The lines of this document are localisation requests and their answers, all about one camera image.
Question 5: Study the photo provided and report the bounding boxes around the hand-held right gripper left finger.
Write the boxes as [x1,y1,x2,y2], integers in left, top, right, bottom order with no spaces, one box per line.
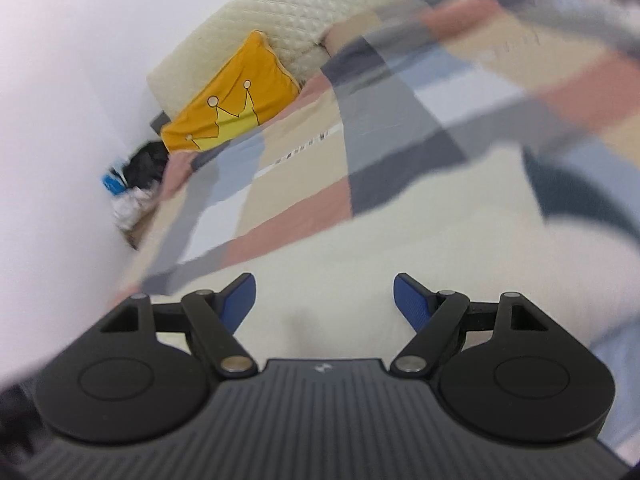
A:
[100,272,258,378]

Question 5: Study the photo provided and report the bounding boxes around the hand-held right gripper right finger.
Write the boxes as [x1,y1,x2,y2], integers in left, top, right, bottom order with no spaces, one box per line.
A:
[390,272,551,378]

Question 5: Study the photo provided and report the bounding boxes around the cream sweater with blue stripes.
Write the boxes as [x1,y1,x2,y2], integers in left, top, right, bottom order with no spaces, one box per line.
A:
[220,145,640,361]

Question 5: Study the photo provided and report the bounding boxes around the white crumpled clothes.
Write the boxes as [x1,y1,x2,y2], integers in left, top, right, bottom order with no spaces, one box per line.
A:
[111,186,162,233]

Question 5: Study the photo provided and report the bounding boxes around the wooden nightstand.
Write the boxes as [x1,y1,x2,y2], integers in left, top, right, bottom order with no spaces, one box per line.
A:
[120,210,158,252]

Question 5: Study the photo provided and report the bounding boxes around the black bag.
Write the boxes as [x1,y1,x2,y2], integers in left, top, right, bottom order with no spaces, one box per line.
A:
[121,140,172,190]

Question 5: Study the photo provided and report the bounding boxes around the blue packet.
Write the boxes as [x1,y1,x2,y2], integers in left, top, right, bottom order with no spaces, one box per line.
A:
[101,159,128,195]

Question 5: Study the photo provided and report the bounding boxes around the checked patchwork quilt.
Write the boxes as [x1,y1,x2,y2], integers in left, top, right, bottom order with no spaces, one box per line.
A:
[107,0,640,306]

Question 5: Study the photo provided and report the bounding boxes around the yellow crown pillow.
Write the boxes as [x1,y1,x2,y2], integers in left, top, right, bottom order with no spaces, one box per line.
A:
[160,30,302,153]

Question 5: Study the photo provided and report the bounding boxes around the cream quilted headboard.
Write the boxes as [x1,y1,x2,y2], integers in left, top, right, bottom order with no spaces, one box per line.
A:
[146,0,493,113]

